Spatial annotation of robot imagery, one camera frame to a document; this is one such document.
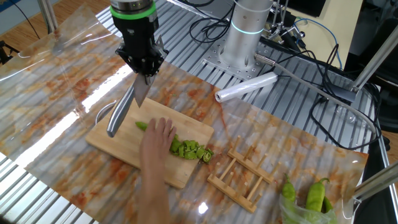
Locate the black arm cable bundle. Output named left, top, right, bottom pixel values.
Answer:
left=188, top=2, right=236, bottom=44

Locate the marble pattern plastic mat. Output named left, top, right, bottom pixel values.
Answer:
left=0, top=2, right=369, bottom=224

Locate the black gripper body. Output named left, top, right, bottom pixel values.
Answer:
left=112, top=14, right=160, bottom=74

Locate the beige panel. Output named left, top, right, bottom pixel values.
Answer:
left=292, top=0, right=364, bottom=70

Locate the wooden peg rack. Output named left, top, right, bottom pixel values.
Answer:
left=206, top=135, right=282, bottom=214

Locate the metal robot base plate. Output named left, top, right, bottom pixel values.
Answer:
left=201, top=39, right=265, bottom=82

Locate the cut chili end chunk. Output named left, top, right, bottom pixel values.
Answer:
left=170, top=136, right=183, bottom=153

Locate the clear plastic bag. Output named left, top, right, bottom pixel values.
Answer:
left=279, top=194, right=340, bottom=224

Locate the blue cable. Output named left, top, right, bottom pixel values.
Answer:
left=294, top=17, right=343, bottom=69

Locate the aluminium frame post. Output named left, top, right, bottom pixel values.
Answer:
left=37, top=0, right=59, bottom=34
left=351, top=24, right=398, bottom=94
left=353, top=161, right=398, bottom=205

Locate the wooden cutting board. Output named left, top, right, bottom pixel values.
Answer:
left=85, top=98, right=215, bottom=190

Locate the black tripod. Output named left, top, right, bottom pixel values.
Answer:
left=0, top=39, right=20, bottom=66

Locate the white plastic film roll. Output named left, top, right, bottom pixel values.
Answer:
left=214, top=72, right=279, bottom=104

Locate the metal clamp assembly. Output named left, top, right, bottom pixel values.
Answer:
left=267, top=0, right=307, bottom=52

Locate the person's right hand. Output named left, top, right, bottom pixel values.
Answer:
left=139, top=117, right=177, bottom=167

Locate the steel cleaver knife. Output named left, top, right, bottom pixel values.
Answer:
left=106, top=72, right=156, bottom=138

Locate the black screen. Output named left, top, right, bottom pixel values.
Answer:
left=287, top=0, right=327, bottom=18

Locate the black looped floor cable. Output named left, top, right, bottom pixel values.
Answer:
left=309, top=43, right=383, bottom=152

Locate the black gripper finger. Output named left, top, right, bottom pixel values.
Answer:
left=152, top=34, right=169, bottom=75
left=115, top=45, right=137, bottom=73

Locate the grey flexible conduit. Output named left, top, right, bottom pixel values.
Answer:
left=254, top=52, right=379, bottom=134

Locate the whole green chili pepper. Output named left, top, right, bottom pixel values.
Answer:
left=281, top=173, right=297, bottom=203
left=322, top=195, right=334, bottom=214
left=305, top=177, right=330, bottom=212

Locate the person's right forearm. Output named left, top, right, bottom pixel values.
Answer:
left=136, top=161, right=174, bottom=224

